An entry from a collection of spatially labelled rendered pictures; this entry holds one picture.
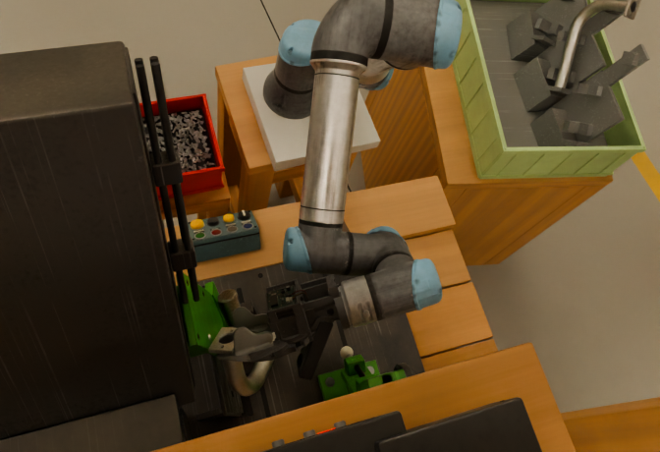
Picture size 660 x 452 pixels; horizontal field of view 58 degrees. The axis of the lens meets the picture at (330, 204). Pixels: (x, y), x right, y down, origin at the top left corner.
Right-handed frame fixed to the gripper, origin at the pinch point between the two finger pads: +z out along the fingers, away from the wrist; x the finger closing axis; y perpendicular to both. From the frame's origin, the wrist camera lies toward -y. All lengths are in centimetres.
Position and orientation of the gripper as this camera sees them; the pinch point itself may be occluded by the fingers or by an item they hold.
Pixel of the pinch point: (227, 350)
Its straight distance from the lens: 99.0
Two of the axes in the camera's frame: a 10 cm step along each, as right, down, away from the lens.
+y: -2.4, -8.8, -4.2
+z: -9.6, 2.7, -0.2
